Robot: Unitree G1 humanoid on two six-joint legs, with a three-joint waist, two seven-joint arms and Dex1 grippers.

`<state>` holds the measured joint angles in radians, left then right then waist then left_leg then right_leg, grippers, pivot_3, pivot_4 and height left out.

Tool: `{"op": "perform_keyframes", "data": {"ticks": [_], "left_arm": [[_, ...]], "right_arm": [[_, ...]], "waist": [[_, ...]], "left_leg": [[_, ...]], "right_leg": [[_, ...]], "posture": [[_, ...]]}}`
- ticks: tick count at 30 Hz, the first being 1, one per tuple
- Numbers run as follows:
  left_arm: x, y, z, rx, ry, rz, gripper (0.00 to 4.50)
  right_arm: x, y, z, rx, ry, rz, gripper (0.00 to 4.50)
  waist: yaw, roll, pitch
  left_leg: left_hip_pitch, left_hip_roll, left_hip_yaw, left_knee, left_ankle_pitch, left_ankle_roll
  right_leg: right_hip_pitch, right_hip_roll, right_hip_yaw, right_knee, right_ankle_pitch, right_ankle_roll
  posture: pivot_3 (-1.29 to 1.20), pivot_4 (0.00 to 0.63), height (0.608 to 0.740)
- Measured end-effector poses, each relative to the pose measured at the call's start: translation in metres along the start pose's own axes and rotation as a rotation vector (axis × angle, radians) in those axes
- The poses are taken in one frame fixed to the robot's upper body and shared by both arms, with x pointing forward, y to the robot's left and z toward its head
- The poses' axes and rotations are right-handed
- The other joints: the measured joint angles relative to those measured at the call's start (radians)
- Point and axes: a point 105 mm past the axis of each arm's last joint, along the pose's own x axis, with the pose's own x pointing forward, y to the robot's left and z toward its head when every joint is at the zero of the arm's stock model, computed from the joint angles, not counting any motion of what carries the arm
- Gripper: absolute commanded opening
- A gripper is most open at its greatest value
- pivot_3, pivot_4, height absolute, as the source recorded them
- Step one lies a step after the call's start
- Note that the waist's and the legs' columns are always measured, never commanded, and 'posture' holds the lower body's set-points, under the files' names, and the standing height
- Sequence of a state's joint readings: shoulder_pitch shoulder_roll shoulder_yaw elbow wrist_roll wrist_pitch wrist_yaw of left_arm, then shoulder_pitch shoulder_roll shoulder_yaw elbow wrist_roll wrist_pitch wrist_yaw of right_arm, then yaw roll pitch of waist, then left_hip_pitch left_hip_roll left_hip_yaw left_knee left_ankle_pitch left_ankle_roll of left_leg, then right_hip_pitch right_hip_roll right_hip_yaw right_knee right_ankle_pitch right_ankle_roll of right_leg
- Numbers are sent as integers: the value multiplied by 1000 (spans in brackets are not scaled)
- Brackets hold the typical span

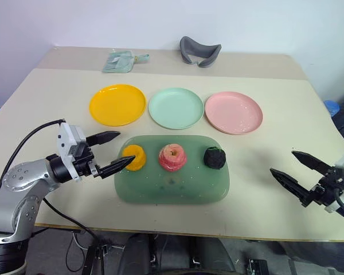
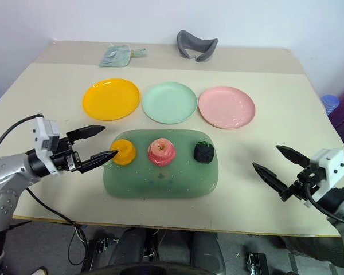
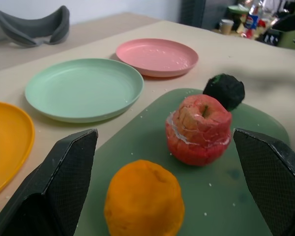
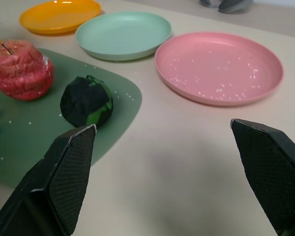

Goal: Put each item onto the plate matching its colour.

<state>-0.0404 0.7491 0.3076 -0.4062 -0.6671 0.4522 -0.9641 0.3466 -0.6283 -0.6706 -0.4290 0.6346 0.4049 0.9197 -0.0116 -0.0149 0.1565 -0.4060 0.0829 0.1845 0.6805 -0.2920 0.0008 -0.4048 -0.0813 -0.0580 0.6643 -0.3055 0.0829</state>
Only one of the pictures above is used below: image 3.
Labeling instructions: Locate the dark green toy avocado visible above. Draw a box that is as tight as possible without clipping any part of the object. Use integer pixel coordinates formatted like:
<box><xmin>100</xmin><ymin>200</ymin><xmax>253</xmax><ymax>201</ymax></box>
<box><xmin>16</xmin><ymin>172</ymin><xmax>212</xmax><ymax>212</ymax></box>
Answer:
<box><xmin>203</xmin><ymin>74</ymin><xmax>246</xmax><ymax>112</ymax></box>

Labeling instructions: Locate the yellow plate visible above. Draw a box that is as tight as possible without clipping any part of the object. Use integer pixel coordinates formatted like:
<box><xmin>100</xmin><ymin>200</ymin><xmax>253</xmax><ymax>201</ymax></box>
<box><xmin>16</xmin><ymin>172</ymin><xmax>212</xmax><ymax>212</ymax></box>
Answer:
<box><xmin>0</xmin><ymin>101</ymin><xmax>35</xmax><ymax>200</ymax></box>

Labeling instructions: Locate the red foam apple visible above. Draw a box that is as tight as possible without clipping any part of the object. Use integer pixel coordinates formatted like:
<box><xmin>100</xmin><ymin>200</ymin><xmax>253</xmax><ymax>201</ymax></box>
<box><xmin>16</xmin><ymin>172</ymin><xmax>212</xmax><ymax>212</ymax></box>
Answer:
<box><xmin>165</xmin><ymin>94</ymin><xmax>233</xmax><ymax>167</ymax></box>

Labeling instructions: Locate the green plate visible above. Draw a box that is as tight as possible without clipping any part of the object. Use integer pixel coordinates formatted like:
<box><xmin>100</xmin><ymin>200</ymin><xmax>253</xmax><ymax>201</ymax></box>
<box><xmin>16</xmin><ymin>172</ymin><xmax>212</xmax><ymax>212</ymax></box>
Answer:
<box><xmin>25</xmin><ymin>58</ymin><xmax>145</xmax><ymax>123</ymax></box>

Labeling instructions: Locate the orange foam fruit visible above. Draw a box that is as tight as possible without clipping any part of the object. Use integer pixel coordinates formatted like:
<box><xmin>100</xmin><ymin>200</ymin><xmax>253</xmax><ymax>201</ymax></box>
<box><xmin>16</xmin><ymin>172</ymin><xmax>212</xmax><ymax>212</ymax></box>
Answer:
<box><xmin>103</xmin><ymin>159</ymin><xmax>185</xmax><ymax>236</ymax></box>

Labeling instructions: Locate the pink plate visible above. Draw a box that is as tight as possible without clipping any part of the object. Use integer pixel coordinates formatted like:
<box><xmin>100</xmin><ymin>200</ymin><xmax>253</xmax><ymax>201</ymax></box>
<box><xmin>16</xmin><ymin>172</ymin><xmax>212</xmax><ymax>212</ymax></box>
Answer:
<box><xmin>116</xmin><ymin>38</ymin><xmax>200</xmax><ymax>78</ymax></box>

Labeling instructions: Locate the pepsi bottle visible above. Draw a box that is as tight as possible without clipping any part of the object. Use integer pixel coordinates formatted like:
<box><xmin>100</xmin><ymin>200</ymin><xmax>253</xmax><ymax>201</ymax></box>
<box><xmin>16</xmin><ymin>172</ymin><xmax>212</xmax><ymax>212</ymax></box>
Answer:
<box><xmin>245</xmin><ymin>4</ymin><xmax>260</xmax><ymax>34</ymax></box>

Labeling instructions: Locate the green cutting board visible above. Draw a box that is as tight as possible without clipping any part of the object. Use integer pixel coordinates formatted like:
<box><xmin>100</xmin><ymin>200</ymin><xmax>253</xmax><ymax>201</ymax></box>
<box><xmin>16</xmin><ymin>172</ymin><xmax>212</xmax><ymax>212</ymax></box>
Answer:
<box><xmin>73</xmin><ymin>88</ymin><xmax>290</xmax><ymax>236</ymax></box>

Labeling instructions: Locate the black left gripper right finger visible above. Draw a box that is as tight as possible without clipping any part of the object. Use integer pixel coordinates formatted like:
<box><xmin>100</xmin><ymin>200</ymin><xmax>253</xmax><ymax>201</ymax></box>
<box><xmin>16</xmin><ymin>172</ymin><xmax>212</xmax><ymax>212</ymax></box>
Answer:
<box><xmin>233</xmin><ymin>127</ymin><xmax>295</xmax><ymax>236</ymax></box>

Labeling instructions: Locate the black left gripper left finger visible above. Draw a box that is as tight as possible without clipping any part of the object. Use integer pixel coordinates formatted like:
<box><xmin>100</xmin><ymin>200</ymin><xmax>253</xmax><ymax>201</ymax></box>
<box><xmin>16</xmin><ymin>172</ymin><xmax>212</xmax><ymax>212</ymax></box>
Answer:
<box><xmin>0</xmin><ymin>128</ymin><xmax>99</xmax><ymax>236</ymax></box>

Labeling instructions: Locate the paper coffee cup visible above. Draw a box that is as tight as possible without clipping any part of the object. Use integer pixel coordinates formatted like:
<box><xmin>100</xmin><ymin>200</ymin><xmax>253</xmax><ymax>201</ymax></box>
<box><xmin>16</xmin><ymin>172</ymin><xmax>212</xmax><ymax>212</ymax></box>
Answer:
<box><xmin>219</xmin><ymin>19</ymin><xmax>235</xmax><ymax>35</ymax></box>

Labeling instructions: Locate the grey curved headrest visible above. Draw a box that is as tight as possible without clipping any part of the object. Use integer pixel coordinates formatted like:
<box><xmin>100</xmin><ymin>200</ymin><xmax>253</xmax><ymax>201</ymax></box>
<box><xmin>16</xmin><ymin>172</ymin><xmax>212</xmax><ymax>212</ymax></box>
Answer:
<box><xmin>0</xmin><ymin>5</ymin><xmax>70</xmax><ymax>48</ymax></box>

